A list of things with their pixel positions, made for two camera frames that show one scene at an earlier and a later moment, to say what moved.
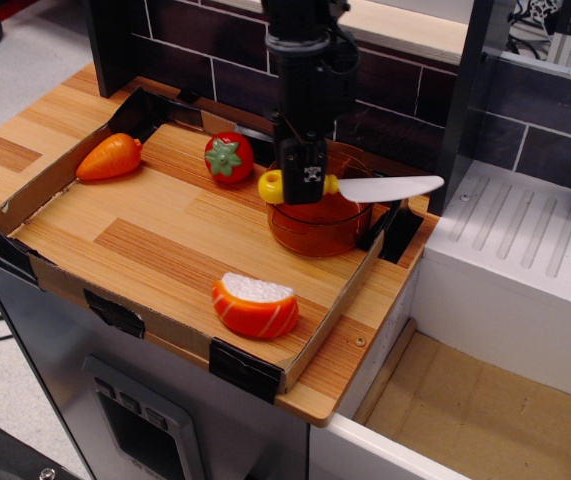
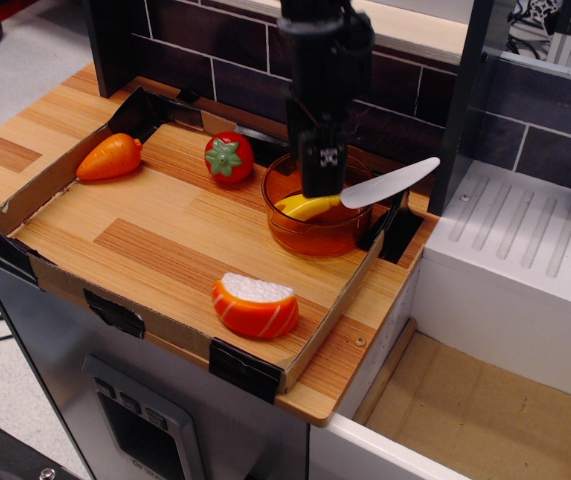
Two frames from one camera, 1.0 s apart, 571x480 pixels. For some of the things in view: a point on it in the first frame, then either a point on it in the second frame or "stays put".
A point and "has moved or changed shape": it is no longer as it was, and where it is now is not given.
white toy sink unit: [493, 367] stays put
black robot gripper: [318, 74] -> [332, 73]
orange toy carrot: [113, 156] stays put
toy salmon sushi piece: [255, 307] stays put
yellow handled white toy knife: [271, 187] has moved or changed shape
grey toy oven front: [153, 439] stays put
